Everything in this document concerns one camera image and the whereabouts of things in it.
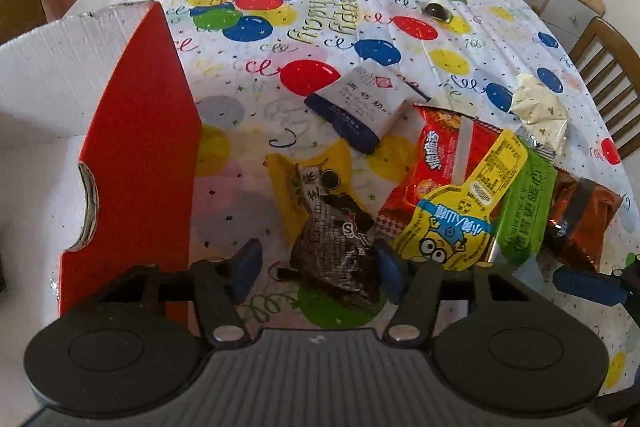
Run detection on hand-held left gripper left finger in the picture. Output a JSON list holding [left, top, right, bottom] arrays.
[[92, 238, 264, 350]]

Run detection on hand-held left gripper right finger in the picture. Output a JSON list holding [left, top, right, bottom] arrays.
[[371, 239, 538, 350]]

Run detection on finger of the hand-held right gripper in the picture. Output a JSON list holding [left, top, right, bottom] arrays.
[[552, 252, 640, 308]]

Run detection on dark brown cookie packet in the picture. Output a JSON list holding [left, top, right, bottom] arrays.
[[290, 162, 388, 313]]

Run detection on yellow cartoon snack packet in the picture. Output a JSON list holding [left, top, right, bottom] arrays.
[[395, 129, 531, 270]]

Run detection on green snack packet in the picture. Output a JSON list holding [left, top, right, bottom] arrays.
[[492, 134, 558, 265]]

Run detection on red snack packet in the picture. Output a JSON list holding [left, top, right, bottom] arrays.
[[377, 103, 516, 238]]

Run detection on red and white cardboard box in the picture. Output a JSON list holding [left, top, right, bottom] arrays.
[[0, 0, 203, 408]]

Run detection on cream white snack packet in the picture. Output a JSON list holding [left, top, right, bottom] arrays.
[[507, 73, 571, 155]]

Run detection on shiny brown snack packet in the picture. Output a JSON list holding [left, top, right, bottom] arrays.
[[542, 167, 623, 273]]

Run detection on white and blue snack packet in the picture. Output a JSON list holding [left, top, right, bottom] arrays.
[[304, 67, 431, 155]]

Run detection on wooden slatted chair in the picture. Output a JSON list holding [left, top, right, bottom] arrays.
[[569, 18, 640, 162]]

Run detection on balloon print tablecloth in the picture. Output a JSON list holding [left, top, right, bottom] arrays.
[[45, 0, 640, 398]]

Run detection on small dark round object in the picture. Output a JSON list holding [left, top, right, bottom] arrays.
[[422, 2, 453, 24]]

